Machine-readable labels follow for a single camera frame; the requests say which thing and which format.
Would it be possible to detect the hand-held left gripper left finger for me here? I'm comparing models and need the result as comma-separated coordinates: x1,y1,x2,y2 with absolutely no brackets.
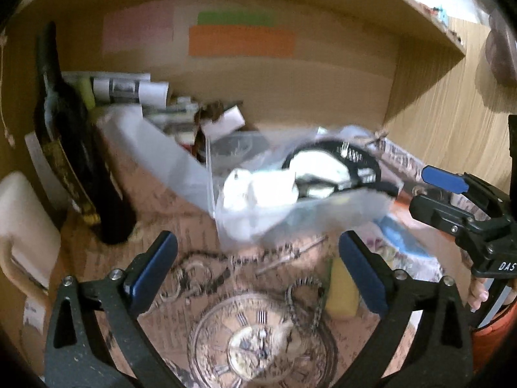
44,230,190,388

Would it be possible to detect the white soft cloth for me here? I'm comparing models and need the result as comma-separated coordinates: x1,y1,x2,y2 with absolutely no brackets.
221,168,300,243

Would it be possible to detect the yellow-green tube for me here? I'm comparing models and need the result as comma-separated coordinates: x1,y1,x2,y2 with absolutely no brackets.
78,77,97,111

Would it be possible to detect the orange paper sheet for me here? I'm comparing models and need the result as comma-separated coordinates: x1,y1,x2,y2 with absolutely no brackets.
188,25,296,58

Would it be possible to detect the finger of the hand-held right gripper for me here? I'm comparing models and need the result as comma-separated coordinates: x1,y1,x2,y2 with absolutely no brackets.
421,165,513,220
409,193,479,233

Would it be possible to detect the yellow sponge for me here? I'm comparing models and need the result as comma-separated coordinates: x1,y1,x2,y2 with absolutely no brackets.
325,259,361,318

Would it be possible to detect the white paper roll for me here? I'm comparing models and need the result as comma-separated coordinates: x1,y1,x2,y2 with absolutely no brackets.
91,73,170,108

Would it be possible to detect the orange round object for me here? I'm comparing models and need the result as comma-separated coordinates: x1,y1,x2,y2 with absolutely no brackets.
470,302,517,373

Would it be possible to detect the white card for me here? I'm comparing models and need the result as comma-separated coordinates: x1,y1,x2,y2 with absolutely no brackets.
201,109,247,143

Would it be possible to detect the white plastic jug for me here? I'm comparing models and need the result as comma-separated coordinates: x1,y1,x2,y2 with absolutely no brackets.
0,171,63,312

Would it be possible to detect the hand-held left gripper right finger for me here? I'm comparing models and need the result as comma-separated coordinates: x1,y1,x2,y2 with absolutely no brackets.
338,230,475,388

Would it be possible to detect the green paper strip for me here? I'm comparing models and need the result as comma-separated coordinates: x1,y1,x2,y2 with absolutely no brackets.
197,10,276,27

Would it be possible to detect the pink paper sheet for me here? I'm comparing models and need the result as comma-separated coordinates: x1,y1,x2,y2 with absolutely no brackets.
103,1,175,54

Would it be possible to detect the clock print tablecloth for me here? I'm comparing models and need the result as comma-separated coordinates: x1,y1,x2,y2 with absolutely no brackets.
22,137,479,388

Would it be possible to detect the clear plastic bag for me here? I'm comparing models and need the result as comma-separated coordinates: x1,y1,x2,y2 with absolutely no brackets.
213,126,405,250

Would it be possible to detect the blue cloth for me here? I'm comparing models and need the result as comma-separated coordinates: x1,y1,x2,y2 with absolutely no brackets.
377,215,434,258

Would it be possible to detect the person's right hand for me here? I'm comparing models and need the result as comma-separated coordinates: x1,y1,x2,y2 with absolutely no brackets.
468,275,491,313

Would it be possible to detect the dark glass bottle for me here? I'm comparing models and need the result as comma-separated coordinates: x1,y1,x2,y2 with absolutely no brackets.
34,21,138,245

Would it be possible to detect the brown round object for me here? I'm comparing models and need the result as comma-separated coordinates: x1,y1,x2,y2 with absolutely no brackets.
476,8,517,114

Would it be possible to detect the black-rimmed round item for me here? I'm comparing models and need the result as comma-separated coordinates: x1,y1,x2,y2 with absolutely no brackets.
281,139,398,199

